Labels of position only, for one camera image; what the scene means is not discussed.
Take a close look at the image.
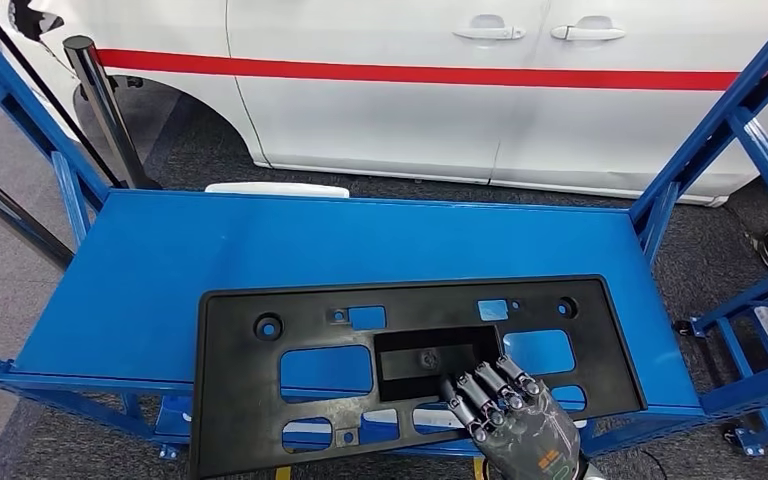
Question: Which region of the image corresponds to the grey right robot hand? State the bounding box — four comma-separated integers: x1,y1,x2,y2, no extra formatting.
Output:
438,354,591,480

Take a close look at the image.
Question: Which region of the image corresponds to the black plastic plate bracket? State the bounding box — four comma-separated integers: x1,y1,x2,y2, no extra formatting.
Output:
188,274,647,480

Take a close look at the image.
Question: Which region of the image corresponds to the blue wheeled shelf rack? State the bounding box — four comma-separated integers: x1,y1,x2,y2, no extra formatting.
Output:
674,251,768,458

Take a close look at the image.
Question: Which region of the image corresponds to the blue metal shelf rack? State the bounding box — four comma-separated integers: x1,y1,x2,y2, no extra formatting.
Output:
0,0,768,462

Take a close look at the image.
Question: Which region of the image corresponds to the white car red stripe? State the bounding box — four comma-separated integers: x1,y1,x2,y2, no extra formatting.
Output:
0,0,768,208

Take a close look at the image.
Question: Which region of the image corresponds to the white flat panel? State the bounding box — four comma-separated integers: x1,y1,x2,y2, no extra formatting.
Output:
203,182,352,199

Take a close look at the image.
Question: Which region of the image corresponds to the thin black pole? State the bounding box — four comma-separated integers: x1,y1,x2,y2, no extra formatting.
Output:
0,0,127,190

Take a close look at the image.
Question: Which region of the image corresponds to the black chrome stanchion post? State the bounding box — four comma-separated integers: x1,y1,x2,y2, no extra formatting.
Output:
62,36,160,192

